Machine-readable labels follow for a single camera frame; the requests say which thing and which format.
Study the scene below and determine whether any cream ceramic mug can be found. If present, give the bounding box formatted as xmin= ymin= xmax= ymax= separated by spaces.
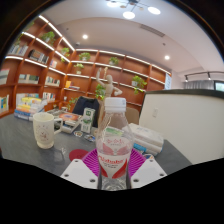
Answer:
xmin=32 ymin=111 xmax=64 ymax=150

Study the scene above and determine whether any clear plastic water bottle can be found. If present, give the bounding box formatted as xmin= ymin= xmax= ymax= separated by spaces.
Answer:
xmin=95 ymin=97 xmax=135 ymax=191

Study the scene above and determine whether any wooden shelf unit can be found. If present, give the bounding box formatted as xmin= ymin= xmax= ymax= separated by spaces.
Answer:
xmin=0 ymin=14 xmax=173 ymax=118

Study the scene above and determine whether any ceiling air vent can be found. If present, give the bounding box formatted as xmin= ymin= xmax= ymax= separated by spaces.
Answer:
xmin=139 ymin=23 xmax=166 ymax=38

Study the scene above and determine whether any flat orange-covered book pile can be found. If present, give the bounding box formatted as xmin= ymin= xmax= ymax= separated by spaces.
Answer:
xmin=54 ymin=111 xmax=83 ymax=134

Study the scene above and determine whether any blue colourful packet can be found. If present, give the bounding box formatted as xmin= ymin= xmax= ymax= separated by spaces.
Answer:
xmin=134 ymin=143 xmax=156 ymax=158

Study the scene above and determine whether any green and white carton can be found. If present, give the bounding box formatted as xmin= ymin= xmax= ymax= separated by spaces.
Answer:
xmin=80 ymin=107 xmax=97 ymax=134

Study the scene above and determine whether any wooden artist mannequin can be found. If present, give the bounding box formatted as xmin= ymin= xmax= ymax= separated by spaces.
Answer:
xmin=95 ymin=66 xmax=124 ymax=123

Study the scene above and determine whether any ceiling chandelier lamp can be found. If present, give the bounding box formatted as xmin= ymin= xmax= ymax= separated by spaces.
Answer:
xmin=105 ymin=0 xmax=162 ymax=20

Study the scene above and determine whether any stack of colourful books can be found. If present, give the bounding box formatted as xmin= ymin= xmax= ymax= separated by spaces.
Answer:
xmin=13 ymin=96 xmax=48 ymax=122

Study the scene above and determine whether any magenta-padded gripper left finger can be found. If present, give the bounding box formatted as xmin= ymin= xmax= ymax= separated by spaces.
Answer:
xmin=60 ymin=148 xmax=101 ymax=190

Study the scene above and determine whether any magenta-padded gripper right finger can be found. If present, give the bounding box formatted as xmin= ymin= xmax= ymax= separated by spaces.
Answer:
xmin=127 ymin=148 xmax=168 ymax=190

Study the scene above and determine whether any grey curtain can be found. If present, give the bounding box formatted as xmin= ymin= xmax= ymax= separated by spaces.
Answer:
xmin=183 ymin=79 xmax=216 ymax=90

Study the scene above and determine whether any dark office chair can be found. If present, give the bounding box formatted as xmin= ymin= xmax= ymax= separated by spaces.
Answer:
xmin=72 ymin=96 xmax=101 ymax=119

